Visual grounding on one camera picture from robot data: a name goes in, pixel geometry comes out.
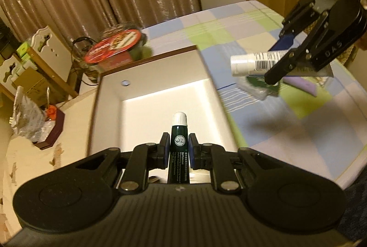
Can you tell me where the purple cosmetic tube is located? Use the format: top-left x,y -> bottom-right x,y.
283,76 -> 317,97

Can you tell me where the small dark green tube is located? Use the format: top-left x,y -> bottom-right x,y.
168,112 -> 190,184

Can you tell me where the white cream tube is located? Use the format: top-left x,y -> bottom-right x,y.
229,49 -> 335,78

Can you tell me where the green mentholatum blister card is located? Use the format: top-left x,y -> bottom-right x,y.
246,76 -> 281,97

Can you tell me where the clear floss pick box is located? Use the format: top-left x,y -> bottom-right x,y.
236,76 -> 269,100

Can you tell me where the woven chair cushion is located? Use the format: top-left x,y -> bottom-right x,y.
303,0 -> 367,67

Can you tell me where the brown cardboard storage box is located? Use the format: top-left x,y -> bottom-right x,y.
87,46 -> 238,155

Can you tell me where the checkered tablecloth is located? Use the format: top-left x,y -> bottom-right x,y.
144,0 -> 366,187

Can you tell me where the dark wooden tray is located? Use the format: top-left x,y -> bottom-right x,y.
33,105 -> 65,150

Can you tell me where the red lid noodle bowl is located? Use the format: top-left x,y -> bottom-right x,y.
84,29 -> 147,72

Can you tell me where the metal spoon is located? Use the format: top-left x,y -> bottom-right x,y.
46,86 -> 50,109

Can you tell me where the cartoon bear bedsheet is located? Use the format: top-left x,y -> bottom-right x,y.
1,89 -> 96,241

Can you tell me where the glass kettle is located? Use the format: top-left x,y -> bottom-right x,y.
72,36 -> 99,85

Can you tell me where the brown cardboard carton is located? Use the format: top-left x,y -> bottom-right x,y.
14,67 -> 59,107

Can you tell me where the white wooden chair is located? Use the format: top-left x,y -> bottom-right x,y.
27,26 -> 78,98
1,54 -> 20,100

